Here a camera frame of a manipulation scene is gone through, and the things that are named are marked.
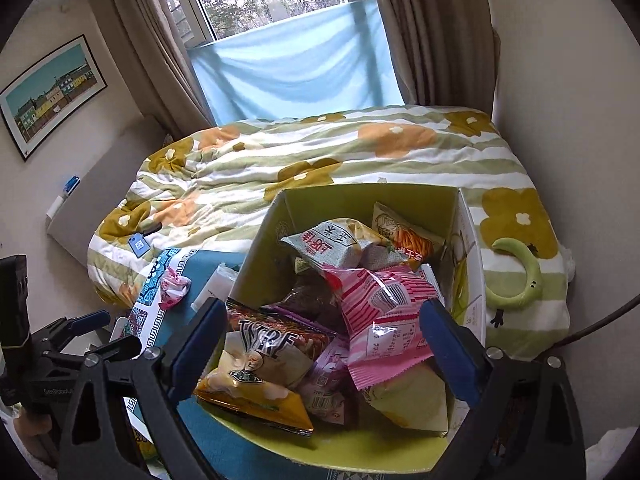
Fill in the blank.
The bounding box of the green crescent plush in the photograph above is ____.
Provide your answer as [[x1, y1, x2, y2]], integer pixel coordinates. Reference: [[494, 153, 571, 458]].
[[487, 236, 541, 308]]

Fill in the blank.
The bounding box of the gold brown snack packet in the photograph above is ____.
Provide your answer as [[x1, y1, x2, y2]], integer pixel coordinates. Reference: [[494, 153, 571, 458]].
[[194, 297, 338, 438]]

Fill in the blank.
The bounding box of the green cardboard box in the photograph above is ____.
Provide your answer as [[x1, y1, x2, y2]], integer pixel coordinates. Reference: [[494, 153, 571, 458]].
[[197, 183, 488, 473]]

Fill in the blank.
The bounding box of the grey headboard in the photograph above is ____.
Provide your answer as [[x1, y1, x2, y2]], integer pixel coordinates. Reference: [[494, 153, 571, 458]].
[[46, 115, 168, 261]]

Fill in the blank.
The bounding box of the person's left hand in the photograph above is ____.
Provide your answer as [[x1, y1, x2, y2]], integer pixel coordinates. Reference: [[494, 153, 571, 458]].
[[14, 402, 53, 445]]

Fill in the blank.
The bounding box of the brown curtain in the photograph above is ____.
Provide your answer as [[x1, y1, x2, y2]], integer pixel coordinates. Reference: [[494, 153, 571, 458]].
[[367, 0, 501, 116], [102, 0, 216, 141]]

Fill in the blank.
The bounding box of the pink striped snack packet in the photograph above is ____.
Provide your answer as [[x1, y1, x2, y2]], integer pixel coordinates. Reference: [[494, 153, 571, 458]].
[[322, 265, 446, 391]]

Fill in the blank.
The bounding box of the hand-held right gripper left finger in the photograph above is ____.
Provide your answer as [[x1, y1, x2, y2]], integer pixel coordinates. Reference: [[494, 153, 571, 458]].
[[57, 297, 228, 480]]

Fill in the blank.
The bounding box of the orange sticks snack packet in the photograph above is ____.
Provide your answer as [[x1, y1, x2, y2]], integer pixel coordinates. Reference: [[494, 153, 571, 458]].
[[372, 201, 446, 271]]

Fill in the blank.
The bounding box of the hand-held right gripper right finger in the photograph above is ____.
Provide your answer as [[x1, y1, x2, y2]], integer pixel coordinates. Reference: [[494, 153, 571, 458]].
[[420, 299, 587, 480]]

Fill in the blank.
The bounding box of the grey-green snack packet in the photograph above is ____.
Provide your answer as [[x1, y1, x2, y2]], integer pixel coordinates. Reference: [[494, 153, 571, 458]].
[[280, 217, 396, 273]]

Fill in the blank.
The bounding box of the white cloth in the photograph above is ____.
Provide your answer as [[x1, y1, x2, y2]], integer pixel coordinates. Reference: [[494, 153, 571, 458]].
[[585, 427, 636, 480]]

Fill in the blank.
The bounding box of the dark maroon snack packet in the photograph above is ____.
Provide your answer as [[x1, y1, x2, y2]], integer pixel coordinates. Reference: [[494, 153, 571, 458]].
[[270, 275, 346, 331]]

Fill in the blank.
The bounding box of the small pink white packet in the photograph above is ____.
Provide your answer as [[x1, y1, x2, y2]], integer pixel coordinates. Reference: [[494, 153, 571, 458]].
[[157, 266, 192, 311]]

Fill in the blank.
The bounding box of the black cable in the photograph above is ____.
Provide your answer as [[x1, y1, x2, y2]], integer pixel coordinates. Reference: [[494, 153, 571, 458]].
[[550, 292, 640, 348]]

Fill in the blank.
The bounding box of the light blue window cloth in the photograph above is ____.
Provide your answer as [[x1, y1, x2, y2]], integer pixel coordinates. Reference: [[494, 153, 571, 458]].
[[189, 0, 403, 126]]

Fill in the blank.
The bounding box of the pale yellow snack packet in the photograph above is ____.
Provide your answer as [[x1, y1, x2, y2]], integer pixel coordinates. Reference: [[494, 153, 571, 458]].
[[367, 360, 451, 436]]

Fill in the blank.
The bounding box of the white snack packet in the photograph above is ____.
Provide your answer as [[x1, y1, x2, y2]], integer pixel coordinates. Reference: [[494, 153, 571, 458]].
[[192, 262, 241, 311]]

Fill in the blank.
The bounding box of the floral striped quilt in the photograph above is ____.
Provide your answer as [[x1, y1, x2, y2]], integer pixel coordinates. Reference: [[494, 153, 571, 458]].
[[86, 104, 573, 361]]

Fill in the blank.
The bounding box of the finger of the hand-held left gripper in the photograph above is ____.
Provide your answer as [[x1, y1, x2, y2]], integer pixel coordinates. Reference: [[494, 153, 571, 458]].
[[82, 335, 143, 363], [47, 310, 111, 342]]

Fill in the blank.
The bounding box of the framed wall picture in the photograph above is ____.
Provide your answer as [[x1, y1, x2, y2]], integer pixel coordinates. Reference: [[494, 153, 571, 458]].
[[0, 35, 108, 162]]

